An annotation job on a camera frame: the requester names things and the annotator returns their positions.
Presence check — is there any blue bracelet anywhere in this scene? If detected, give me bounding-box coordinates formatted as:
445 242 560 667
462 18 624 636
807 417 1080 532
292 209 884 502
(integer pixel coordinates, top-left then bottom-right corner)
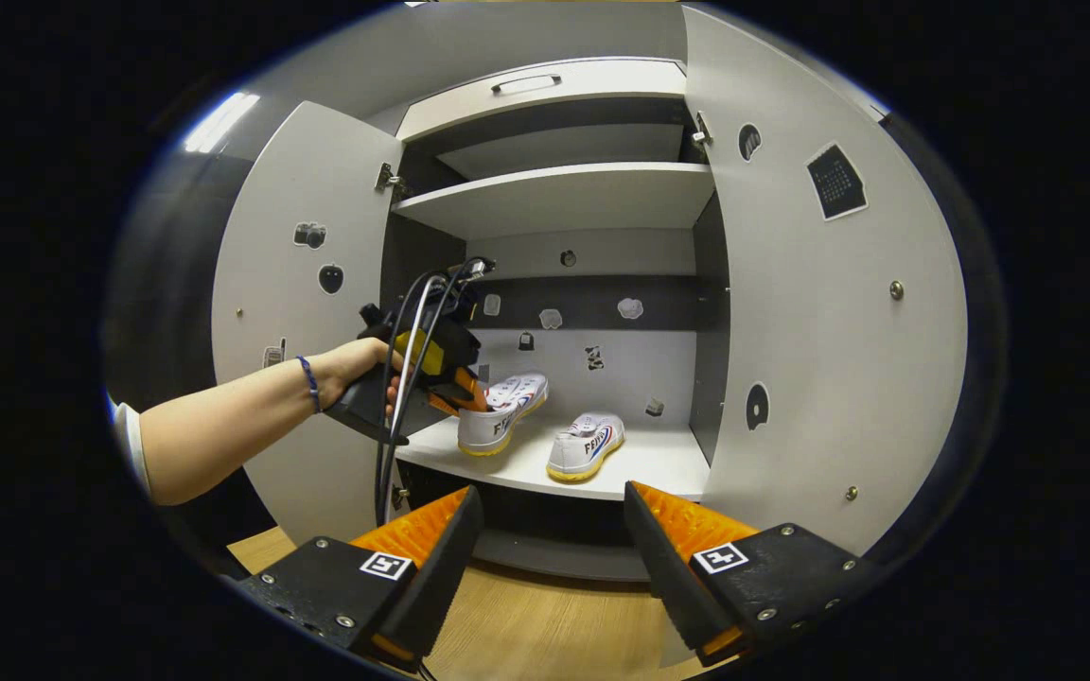
296 355 322 415

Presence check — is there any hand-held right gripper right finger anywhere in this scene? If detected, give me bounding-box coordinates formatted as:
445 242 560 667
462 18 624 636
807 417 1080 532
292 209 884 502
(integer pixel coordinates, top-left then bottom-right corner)
624 480 887 668

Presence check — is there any left hand-held gripper cable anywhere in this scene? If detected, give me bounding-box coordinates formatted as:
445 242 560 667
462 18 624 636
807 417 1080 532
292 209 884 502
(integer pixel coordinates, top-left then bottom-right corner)
373 257 499 526

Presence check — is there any person's white sleeve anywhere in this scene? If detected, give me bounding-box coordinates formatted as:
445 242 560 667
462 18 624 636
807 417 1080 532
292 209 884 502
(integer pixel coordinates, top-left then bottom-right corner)
110 399 153 498

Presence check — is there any white shoe cabinet door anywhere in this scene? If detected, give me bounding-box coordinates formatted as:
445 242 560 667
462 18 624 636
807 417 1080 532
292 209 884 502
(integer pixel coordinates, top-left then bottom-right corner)
659 5 970 668
211 99 406 545

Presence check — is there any ceiling light panel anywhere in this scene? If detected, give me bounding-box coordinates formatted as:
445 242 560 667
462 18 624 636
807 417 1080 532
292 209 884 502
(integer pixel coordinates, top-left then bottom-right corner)
184 90 260 154

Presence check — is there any cabinet drawer with black handle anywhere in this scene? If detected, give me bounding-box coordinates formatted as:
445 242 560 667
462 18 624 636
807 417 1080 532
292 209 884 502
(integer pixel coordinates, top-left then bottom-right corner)
396 57 688 143

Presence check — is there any white canvas shoe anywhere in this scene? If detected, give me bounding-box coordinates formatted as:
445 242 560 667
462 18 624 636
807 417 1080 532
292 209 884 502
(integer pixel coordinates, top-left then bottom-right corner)
457 372 550 458
546 411 626 484

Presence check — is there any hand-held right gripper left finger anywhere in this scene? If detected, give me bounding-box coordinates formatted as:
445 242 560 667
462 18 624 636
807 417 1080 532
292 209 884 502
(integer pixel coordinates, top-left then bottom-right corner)
237 485 486 674

